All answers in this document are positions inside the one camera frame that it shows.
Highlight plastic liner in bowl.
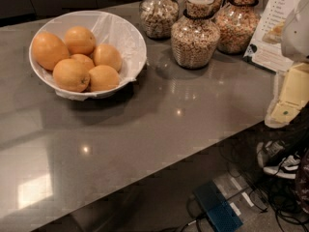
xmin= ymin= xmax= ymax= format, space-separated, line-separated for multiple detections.
xmin=42 ymin=11 xmax=148 ymax=102

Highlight middle cereal glass jar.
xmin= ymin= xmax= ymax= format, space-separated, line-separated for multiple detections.
xmin=171 ymin=0 xmax=220 ymax=70

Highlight allergens information card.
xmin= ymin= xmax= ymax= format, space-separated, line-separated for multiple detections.
xmin=243 ymin=0 xmax=300 ymax=72

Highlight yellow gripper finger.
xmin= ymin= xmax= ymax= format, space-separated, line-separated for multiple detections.
xmin=265 ymin=63 xmax=309 ymax=129

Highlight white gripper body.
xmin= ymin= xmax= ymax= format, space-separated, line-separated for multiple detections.
xmin=281 ymin=0 xmax=309 ymax=62

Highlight black cables on floor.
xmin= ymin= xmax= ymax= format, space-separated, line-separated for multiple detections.
xmin=218 ymin=138 xmax=309 ymax=232

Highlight blue box on floor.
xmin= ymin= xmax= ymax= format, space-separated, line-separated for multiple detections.
xmin=193 ymin=181 xmax=242 ymax=232

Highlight white black sneaker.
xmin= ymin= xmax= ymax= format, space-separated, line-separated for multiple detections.
xmin=263 ymin=155 xmax=300 ymax=180

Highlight left cereal glass jar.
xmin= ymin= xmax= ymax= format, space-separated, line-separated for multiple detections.
xmin=139 ymin=0 xmax=180 ymax=40

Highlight large left orange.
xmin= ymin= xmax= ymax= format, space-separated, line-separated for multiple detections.
xmin=31 ymin=32 xmax=70 ymax=71

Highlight small middle orange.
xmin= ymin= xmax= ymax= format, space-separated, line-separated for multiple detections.
xmin=70 ymin=54 xmax=95 ymax=70

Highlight cereal glass jar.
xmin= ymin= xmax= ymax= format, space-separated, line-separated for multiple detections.
xmin=139 ymin=0 xmax=180 ymax=40
xmin=171 ymin=0 xmax=220 ymax=70
xmin=214 ymin=0 xmax=260 ymax=54

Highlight right cereal glass jar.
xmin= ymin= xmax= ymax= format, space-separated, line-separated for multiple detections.
xmin=214 ymin=0 xmax=260 ymax=54

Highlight white bowl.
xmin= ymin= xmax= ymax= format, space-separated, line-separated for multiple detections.
xmin=28 ymin=10 xmax=148 ymax=101

